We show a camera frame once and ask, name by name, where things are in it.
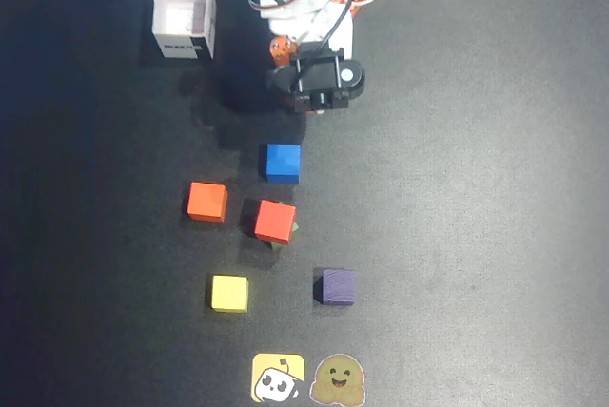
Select hugging face emoji sticker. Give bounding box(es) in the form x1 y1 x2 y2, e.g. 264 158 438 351
309 354 367 405

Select orange wooden cube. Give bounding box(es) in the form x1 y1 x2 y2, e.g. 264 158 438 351
186 181 229 223

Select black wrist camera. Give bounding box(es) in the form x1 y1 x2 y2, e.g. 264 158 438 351
265 47 368 114

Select white open cardboard box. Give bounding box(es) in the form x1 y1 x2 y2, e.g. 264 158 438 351
151 0 218 63

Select green wooden cube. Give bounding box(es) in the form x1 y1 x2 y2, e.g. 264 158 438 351
267 220 301 252

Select red wooden cube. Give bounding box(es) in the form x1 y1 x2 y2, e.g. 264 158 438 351
253 198 298 246

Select yellow wooden cube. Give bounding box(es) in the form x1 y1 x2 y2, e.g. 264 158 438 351
206 274 250 315

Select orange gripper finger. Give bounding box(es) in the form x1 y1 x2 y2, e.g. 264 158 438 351
268 35 300 68

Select black camera cable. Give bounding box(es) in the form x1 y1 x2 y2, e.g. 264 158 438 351
295 0 367 94

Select black fabric mat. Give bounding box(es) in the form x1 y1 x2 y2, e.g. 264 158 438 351
0 0 609 407

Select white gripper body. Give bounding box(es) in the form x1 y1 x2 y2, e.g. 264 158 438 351
267 1 355 60

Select purple wooden cube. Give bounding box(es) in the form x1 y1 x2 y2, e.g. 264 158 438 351
313 267 358 307

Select blue wooden cube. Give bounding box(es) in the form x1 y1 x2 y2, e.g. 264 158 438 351
259 143 303 185

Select yellow robot face sticker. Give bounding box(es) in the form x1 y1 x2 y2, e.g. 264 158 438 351
250 353 306 404

